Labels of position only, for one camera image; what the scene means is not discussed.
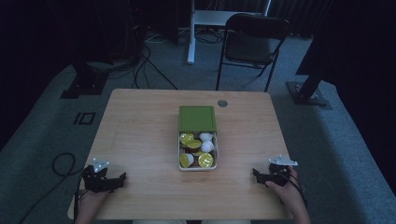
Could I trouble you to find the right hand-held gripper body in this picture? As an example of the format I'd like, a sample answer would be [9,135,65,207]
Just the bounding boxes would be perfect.
[268,154,299,188]

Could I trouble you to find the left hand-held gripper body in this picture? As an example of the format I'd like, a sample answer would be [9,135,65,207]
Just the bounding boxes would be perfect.
[81,157,111,194]

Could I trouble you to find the person's left hand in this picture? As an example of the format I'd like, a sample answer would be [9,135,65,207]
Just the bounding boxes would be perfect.
[78,188,111,216]

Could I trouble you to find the person's right hand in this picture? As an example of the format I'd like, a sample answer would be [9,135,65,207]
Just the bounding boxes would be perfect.
[264,165,301,209]

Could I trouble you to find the white box tray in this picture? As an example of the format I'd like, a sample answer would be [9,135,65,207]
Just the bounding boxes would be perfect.
[177,130,219,172]

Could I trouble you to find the yellow foil coffee capsule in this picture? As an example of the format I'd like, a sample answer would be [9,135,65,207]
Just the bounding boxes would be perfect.
[179,133,194,147]
[198,153,215,169]
[186,139,203,150]
[179,152,195,169]

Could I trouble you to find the white upturned coffee capsule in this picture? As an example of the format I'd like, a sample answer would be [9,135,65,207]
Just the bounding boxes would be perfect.
[198,132,215,143]
[201,140,216,153]

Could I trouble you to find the black stand base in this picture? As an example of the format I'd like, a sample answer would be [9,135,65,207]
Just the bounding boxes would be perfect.
[286,63,330,107]
[60,61,110,100]

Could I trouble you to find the green box sleeve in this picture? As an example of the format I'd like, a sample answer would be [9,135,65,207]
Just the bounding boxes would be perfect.
[177,105,218,133]

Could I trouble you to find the black folding chair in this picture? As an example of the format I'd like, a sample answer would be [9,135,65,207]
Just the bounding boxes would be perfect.
[215,13,290,93]

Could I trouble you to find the left hand-held gripper cable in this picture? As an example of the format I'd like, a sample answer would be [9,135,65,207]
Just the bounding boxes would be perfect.
[72,175,89,224]

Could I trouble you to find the hand-held gripper cable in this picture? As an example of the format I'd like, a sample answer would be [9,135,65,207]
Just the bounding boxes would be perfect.
[72,175,89,224]
[281,169,308,210]

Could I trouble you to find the right hand-held gripper cable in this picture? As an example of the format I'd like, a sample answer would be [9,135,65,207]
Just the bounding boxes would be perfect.
[281,169,308,210]

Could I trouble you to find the black looped floor cable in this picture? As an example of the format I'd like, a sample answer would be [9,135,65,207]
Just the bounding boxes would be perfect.
[18,152,84,224]

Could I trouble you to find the black floor cables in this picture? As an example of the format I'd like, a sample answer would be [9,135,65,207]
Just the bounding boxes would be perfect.
[108,43,179,91]

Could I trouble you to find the white desk frame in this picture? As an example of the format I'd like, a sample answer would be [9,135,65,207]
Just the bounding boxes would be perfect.
[187,0,273,65]

